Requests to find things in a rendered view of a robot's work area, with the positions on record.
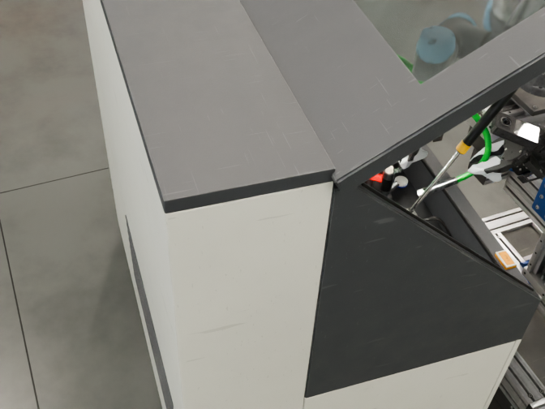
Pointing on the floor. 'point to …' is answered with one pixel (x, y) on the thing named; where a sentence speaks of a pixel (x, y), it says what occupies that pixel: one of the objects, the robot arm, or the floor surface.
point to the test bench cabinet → (428, 385)
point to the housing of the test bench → (212, 199)
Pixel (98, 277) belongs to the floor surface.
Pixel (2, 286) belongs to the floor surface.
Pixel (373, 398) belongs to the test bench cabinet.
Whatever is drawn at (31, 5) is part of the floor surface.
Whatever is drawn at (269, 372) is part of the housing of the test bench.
